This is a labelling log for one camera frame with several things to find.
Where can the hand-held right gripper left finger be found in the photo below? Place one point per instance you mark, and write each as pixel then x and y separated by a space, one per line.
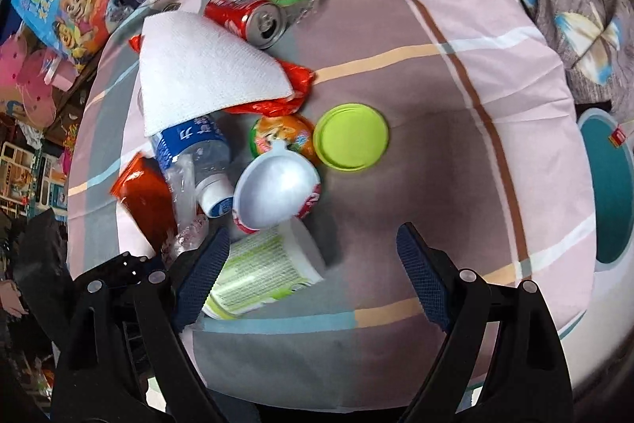
pixel 200 277

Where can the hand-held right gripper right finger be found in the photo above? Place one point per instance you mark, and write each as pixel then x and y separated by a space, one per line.
pixel 421 274

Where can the red soda can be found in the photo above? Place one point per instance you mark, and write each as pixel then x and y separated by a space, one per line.
pixel 233 11

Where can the person's left hand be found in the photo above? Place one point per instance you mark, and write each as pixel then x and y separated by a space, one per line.
pixel 11 299

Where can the clear crumpled plastic wrapper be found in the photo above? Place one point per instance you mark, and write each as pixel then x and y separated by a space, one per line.
pixel 185 205

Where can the red snack packet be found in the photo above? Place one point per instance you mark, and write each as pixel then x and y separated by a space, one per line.
pixel 143 195

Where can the white plastic bowl red label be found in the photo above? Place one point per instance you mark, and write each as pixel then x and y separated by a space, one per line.
pixel 275 195

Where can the blue label plastic water bottle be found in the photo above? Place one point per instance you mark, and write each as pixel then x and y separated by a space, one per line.
pixel 198 150

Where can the black plastic bag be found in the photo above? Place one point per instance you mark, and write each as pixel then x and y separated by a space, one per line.
pixel 42 249

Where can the striped patchwork bedsheet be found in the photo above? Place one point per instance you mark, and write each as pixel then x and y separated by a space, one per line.
pixel 446 106

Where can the orange green jelly cup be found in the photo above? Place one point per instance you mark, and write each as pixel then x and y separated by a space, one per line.
pixel 292 133

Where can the toy playset box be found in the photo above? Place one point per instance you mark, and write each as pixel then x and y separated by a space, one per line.
pixel 29 180

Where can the white teal round bin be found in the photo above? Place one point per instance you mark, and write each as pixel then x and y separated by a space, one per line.
pixel 602 185

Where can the white paper towel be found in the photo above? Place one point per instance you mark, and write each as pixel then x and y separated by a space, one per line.
pixel 198 66

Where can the orange snack wrapper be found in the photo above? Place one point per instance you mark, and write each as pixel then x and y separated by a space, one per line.
pixel 297 78

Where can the pink toy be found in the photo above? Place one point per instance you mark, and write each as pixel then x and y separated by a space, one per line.
pixel 29 81

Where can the cartoon dog printed bag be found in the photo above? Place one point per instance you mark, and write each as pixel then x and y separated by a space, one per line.
pixel 64 2

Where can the grey printed blanket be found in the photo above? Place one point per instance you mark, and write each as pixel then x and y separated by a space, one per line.
pixel 579 6

